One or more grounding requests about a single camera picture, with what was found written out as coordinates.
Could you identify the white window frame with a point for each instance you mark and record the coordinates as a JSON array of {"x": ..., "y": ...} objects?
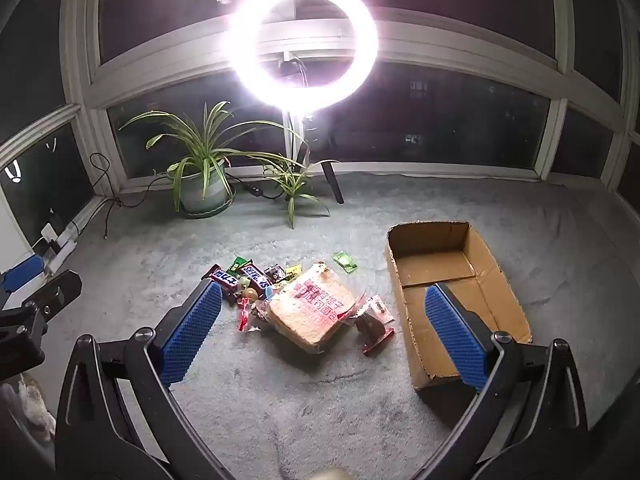
[{"x": 450, "y": 55}]

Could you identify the small spider plant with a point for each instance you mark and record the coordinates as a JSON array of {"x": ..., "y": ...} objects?
[{"x": 295, "y": 185}]

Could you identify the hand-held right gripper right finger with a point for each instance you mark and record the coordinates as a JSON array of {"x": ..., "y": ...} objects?
[{"x": 457, "y": 337}]

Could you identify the sliced bread packet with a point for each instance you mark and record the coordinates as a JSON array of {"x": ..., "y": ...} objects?
[{"x": 310, "y": 312}]

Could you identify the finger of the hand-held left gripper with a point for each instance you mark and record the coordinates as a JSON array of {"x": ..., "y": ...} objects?
[
  {"x": 57, "y": 292},
  {"x": 22, "y": 271}
]

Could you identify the white power strip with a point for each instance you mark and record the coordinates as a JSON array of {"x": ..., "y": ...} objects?
[{"x": 57, "y": 247}]

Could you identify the green snack packet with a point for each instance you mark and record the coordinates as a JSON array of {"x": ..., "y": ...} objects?
[{"x": 239, "y": 263}]

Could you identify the yellow snack packet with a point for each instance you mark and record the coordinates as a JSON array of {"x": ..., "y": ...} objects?
[{"x": 293, "y": 271}]

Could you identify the cardboard box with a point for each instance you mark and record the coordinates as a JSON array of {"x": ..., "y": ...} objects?
[{"x": 450, "y": 270}]

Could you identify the small dark snack packet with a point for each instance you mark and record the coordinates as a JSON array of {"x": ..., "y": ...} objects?
[{"x": 275, "y": 273}]

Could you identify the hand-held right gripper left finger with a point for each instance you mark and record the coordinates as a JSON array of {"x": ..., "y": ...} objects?
[{"x": 192, "y": 332}]

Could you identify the pink white snack packet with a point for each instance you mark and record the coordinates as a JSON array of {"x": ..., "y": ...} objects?
[{"x": 378, "y": 308}]

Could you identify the small green candy packet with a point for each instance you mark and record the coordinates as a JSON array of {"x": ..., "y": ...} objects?
[{"x": 346, "y": 261}]

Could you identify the large potted spider plant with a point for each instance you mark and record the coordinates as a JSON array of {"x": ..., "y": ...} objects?
[{"x": 202, "y": 185}]

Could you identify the red strip candy packet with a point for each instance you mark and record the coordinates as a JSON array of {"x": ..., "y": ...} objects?
[{"x": 245, "y": 314}]

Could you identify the brown chocolate bar blue lettering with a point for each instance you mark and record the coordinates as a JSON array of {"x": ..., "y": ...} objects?
[
  {"x": 222, "y": 277},
  {"x": 255, "y": 277}
]

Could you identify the dark red-edged snack packet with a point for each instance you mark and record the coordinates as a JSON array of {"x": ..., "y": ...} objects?
[{"x": 372, "y": 331}]

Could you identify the black tripod stand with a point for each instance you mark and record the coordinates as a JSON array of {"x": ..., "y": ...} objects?
[{"x": 332, "y": 180}]

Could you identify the pale patterned clothing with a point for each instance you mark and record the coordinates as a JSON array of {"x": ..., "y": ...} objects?
[{"x": 30, "y": 405}]

